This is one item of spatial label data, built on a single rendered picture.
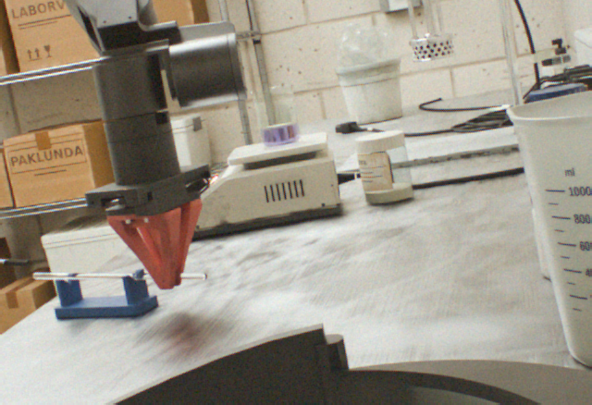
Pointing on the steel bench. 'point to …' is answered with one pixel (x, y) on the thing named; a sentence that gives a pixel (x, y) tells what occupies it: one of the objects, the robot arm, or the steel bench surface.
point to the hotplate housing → (272, 193)
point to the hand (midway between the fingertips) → (168, 278)
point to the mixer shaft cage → (439, 42)
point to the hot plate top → (277, 150)
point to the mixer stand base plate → (451, 148)
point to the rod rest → (67, 295)
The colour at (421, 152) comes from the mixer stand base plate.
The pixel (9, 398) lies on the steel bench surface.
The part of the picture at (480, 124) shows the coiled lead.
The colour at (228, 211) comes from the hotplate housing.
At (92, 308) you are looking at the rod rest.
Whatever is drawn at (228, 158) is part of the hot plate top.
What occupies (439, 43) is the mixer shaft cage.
